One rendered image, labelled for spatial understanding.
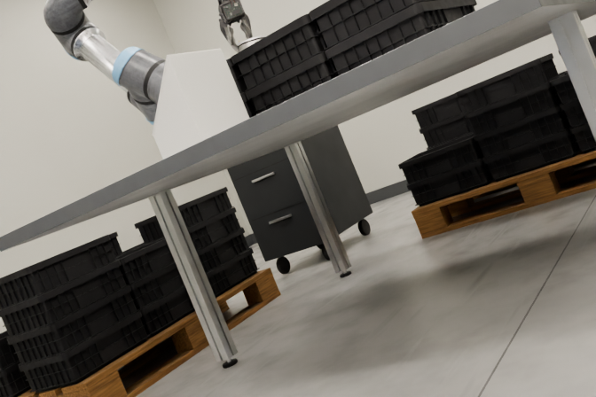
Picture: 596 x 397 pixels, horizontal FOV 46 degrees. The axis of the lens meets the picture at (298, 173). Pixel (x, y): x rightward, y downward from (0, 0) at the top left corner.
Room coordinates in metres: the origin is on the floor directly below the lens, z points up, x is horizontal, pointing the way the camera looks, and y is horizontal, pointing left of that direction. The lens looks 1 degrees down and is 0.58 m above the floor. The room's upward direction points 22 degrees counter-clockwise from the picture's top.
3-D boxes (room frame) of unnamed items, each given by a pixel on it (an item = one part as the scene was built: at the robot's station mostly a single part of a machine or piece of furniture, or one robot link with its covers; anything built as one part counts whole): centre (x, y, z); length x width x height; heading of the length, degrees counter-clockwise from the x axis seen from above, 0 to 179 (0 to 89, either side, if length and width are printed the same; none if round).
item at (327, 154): (4.12, 0.02, 0.45); 0.62 x 0.45 x 0.90; 147
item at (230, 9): (2.27, 0.00, 1.13); 0.09 x 0.08 x 0.12; 8
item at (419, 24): (1.91, -0.42, 0.76); 0.40 x 0.30 x 0.12; 143
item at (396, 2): (1.91, -0.42, 0.87); 0.40 x 0.30 x 0.11; 143
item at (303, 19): (2.09, -0.18, 0.92); 0.40 x 0.30 x 0.02; 143
